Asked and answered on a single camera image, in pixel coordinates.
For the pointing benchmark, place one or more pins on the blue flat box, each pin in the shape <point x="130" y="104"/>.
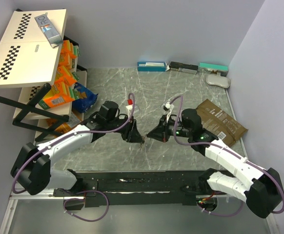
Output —
<point x="148" y="66"/>

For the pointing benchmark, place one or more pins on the checkerboard calibration board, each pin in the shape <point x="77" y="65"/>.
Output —
<point x="26" y="56"/>

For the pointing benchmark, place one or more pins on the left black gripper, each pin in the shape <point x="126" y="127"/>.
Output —
<point x="135" y="136"/>

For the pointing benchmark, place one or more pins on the orange snack bag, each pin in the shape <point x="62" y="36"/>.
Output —
<point x="74" y="120"/>

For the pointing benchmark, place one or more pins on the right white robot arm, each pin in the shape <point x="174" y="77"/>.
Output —
<point x="260" y="189"/>

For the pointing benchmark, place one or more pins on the brown foil package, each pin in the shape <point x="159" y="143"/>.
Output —
<point x="220" y="123"/>

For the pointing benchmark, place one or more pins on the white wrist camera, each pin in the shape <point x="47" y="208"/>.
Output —
<point x="168" y="107"/>
<point x="132" y="109"/>

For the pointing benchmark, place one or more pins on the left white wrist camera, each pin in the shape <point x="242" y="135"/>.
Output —
<point x="132" y="109"/>

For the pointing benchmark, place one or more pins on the blue doritos chip bag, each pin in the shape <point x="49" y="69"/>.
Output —
<point x="86" y="98"/>

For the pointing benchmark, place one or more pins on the grey white pouch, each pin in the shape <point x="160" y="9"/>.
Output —
<point x="216" y="80"/>

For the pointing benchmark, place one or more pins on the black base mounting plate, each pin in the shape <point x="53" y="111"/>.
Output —
<point x="140" y="188"/>

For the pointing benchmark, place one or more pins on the black flat box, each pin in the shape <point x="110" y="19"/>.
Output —
<point x="182" y="67"/>

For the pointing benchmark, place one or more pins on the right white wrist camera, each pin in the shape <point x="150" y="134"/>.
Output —
<point x="168" y="107"/>

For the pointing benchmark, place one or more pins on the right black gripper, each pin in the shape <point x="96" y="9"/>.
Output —
<point x="159" y="132"/>

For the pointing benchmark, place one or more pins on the orange green snack box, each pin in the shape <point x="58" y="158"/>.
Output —
<point x="59" y="94"/>

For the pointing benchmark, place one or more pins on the stacked orange snack boxes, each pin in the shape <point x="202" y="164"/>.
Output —
<point x="67" y="65"/>

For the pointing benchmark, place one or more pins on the teal flat box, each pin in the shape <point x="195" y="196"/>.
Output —
<point x="213" y="69"/>

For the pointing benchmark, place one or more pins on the silver blue carton box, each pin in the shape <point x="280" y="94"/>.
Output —
<point x="49" y="30"/>

